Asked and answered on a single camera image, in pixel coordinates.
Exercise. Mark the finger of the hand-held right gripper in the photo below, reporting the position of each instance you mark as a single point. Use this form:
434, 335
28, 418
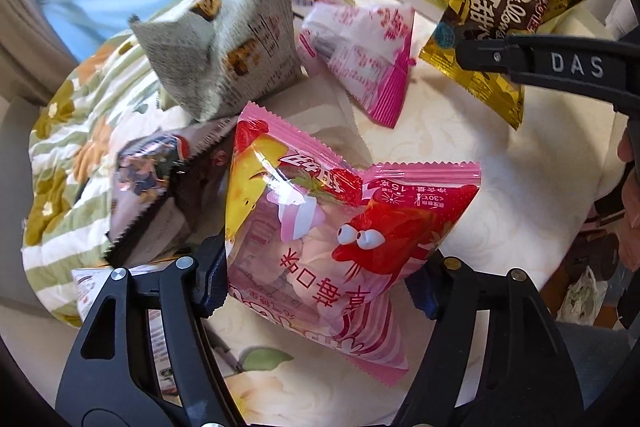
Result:
490, 54

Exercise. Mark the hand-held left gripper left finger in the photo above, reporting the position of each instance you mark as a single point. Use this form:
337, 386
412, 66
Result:
217, 277

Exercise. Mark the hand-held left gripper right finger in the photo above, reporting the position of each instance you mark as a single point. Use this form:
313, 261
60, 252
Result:
420, 302

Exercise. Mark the pink strawberry snack packet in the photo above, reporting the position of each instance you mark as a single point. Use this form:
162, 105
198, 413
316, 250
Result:
325, 207

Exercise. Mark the person's right hand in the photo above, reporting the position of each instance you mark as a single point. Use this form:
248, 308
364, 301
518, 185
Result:
631, 187

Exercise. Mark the cartoon print snack packet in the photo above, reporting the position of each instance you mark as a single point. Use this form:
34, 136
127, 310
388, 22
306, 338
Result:
150, 177

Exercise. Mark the pink white snack packet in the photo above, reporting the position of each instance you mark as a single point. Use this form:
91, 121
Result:
360, 52

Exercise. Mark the clear plastic bag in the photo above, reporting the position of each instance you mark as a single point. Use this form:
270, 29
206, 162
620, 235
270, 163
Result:
580, 297

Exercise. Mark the green striped floral quilt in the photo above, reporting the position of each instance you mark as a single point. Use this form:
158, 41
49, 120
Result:
75, 132

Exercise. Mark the newspaper print snack packet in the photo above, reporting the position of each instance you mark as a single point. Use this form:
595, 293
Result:
240, 57

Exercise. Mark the beige curtain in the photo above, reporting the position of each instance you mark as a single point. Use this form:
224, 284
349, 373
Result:
25, 37

